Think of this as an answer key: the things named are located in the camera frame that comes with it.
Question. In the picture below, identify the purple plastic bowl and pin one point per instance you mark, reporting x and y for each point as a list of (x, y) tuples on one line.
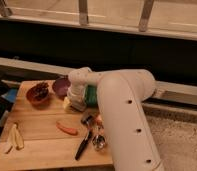
[(60, 87)]

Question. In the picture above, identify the metal spoon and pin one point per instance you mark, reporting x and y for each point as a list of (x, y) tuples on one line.
[(98, 141)]

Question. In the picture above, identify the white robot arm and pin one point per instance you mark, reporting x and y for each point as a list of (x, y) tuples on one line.
[(120, 94)]

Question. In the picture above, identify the yellow apple toy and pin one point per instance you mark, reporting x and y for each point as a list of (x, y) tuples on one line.
[(98, 120)]

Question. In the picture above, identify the brown pine cone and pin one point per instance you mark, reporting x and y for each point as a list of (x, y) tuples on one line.
[(40, 90)]

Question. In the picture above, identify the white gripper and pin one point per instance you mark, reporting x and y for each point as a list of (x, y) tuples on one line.
[(75, 98)]

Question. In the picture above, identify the black handled peeler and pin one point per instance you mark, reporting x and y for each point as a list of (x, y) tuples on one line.
[(86, 120)]

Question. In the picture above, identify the orange carrot toy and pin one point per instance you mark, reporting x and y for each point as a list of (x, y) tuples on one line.
[(70, 131)]

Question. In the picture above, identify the blue object at left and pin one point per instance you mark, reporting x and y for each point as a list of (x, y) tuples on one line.
[(11, 95)]

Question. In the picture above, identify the green plastic tray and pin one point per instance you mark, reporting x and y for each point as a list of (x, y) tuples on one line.
[(91, 96)]

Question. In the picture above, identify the yellow banana peel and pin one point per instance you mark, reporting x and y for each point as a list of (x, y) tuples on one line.
[(14, 139)]

